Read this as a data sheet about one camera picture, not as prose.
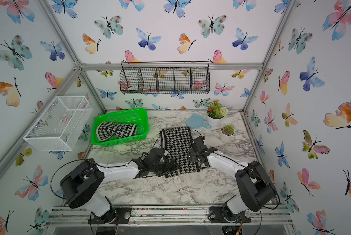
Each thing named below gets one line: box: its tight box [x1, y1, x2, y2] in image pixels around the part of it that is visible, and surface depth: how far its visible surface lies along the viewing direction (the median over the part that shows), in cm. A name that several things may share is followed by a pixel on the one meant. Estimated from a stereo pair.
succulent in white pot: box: [220, 124, 235, 142], surface depth 100 cm
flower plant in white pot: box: [206, 99, 229, 128], surface depth 103 cm
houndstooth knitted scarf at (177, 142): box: [159, 126, 201, 179], surface depth 98 cm
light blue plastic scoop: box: [184, 113, 212, 129], surface depth 117 cm
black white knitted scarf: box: [96, 121, 138, 141], surface depth 98 cm
